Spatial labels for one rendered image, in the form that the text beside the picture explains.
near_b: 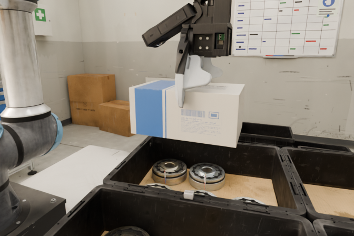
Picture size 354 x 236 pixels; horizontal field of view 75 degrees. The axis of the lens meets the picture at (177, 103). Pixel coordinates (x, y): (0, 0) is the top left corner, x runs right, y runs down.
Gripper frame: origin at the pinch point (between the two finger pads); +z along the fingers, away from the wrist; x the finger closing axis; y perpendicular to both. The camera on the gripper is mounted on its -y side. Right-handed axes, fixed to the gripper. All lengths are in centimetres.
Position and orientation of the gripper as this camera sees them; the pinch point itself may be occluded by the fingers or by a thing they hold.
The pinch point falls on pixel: (189, 99)
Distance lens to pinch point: 46.0
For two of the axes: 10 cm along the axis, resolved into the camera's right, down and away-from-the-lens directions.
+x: 3.4, -2.1, 9.2
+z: -0.1, 9.7, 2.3
